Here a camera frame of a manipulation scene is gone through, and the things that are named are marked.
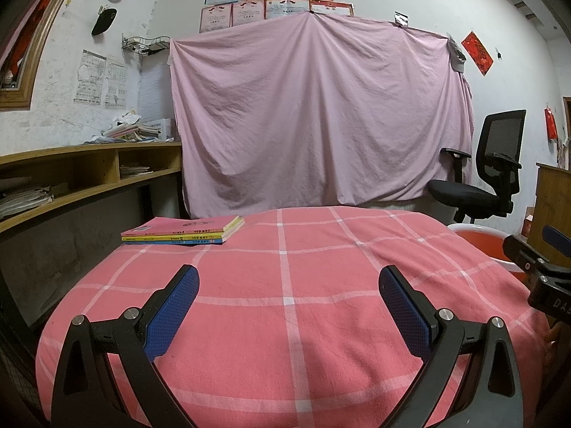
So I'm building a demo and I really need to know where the pink checkered blanket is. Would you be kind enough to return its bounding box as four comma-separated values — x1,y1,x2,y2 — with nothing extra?
36,206,551,428

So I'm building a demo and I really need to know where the wire wall rack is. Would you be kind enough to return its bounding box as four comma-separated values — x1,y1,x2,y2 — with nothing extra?
121,36,171,56

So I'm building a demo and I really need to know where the person's right hand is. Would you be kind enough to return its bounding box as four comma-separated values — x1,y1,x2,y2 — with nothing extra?
542,322,565,356

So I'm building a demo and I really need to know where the orange plastic bucket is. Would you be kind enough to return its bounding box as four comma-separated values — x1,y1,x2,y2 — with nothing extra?
447,224,531,284

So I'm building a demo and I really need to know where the red paper wall decoration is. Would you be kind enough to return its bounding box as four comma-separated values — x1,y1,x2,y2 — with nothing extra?
461,31,494,76

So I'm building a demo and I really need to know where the white cardboard box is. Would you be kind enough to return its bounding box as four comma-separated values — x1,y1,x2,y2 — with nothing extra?
143,118,176,140

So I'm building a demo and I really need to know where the large printed wall sheet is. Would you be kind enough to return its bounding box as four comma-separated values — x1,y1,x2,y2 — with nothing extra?
75,50,108,104

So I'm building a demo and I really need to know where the wooden shelf desk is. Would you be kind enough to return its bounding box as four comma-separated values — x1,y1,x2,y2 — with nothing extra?
0,142,183,233

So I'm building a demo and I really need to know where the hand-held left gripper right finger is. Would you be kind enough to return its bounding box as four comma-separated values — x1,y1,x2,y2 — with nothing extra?
379,265,525,428

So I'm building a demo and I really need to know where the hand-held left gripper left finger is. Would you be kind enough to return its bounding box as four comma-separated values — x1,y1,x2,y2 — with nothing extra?
51,264,201,428

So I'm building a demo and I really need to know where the yellow book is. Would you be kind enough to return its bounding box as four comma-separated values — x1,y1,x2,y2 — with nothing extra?
121,231,233,242

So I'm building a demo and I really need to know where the red hanging ornament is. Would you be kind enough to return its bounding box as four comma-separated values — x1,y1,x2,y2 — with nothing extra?
543,105,559,140

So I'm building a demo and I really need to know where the wooden framed mirror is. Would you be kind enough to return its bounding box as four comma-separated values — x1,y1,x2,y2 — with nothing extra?
0,0,90,112

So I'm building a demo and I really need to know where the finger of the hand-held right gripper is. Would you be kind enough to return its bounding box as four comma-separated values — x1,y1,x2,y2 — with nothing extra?
542,226,571,259
503,234,547,275

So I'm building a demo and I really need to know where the small printed wall sheet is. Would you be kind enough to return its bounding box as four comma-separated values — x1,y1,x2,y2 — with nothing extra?
106,60,128,108

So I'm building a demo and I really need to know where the wooden cabinet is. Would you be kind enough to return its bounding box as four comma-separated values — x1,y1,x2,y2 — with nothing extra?
520,163,571,250

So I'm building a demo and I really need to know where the pink hanging cloth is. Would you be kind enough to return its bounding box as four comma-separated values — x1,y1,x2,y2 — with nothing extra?
170,12,474,218

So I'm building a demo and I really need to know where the blue book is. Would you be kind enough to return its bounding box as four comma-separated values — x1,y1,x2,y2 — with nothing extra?
125,237,227,246

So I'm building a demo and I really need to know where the black office chair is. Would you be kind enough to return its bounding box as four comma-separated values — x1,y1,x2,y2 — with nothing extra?
428,109,527,224

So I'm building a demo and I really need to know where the stack of papers in cubby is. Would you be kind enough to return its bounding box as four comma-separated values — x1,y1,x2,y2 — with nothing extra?
0,185,54,219

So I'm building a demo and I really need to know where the pile of papers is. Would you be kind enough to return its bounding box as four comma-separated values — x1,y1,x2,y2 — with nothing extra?
82,109,157,144

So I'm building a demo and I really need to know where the pink book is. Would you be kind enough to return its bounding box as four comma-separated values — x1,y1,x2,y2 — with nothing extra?
121,216,244,237

